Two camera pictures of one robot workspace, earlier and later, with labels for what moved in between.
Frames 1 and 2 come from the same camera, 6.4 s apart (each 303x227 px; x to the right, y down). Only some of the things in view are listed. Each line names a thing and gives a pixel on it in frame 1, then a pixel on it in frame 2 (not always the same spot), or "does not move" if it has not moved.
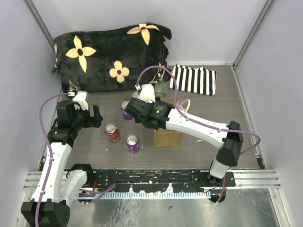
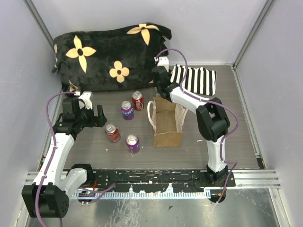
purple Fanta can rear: [126, 116] does not move
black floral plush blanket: [110, 60] does not move
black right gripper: [152, 104] to [155, 83]
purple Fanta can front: [132, 144] does not move
